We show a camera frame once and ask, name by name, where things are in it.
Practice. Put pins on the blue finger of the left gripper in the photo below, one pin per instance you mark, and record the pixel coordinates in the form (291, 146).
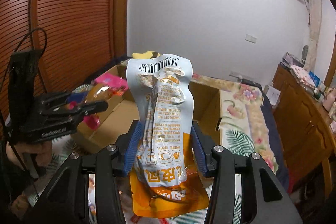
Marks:
(61, 98)
(76, 111)

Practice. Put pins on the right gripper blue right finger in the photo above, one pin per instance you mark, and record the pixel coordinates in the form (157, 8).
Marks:
(199, 154)

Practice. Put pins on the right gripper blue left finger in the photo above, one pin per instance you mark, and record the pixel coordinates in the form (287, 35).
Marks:
(132, 139)

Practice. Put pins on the pink sausage snack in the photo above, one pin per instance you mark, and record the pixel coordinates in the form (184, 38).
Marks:
(107, 87)

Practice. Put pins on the orange white snack pouch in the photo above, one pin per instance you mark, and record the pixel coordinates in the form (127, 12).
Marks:
(165, 181)

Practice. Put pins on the person's left hand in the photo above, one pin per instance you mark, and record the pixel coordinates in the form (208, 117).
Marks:
(43, 152)

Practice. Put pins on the floral quilt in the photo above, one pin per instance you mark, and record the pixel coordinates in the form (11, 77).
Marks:
(231, 114)

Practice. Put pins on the yellow Pikachu plush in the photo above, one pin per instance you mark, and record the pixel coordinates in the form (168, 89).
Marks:
(146, 55)

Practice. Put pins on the wooden louvred wardrobe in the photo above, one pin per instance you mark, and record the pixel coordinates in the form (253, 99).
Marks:
(79, 37)

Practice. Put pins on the white paper bag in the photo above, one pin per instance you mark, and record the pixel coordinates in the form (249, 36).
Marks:
(273, 95)

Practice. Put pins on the wooden sideboard cabinet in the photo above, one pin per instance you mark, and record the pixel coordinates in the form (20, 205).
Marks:
(302, 126)

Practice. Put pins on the folded floral cloth stack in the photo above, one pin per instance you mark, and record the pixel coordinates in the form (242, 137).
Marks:
(302, 76)

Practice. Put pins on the pink thermos jug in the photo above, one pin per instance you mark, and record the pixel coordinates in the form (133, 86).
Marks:
(329, 99)

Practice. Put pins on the small white fan heater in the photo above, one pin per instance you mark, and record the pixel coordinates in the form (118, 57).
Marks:
(304, 52)

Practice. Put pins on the beige floral curtain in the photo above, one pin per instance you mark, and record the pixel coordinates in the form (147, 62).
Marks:
(315, 17)

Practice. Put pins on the white wall switch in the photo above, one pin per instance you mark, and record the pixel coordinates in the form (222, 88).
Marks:
(250, 38)

